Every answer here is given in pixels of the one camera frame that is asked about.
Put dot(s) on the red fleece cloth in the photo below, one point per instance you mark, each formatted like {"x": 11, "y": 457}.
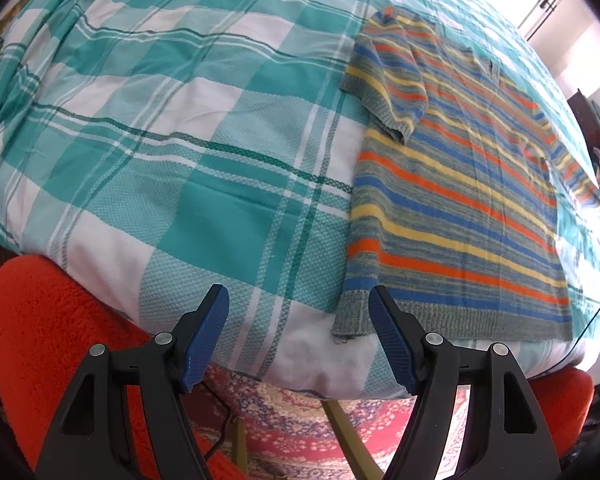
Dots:
{"x": 40, "y": 320}
{"x": 565, "y": 405}

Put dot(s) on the red patterned rug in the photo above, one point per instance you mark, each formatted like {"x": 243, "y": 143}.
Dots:
{"x": 290, "y": 435}

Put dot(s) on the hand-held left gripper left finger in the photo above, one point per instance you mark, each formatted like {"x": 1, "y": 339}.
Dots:
{"x": 207, "y": 340}

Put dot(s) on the teal checked bed cover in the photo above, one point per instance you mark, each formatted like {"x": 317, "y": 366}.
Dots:
{"x": 155, "y": 160}

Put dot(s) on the white wardrobe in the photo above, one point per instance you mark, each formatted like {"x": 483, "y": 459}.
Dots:
{"x": 535, "y": 15}

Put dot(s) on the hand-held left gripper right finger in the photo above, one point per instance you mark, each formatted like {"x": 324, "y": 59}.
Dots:
{"x": 392, "y": 345}

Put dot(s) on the olive wooden slat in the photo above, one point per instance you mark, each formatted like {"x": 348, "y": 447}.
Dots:
{"x": 239, "y": 440}
{"x": 352, "y": 440}

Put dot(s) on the striped knit sweater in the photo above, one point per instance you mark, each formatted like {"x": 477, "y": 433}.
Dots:
{"x": 455, "y": 210}

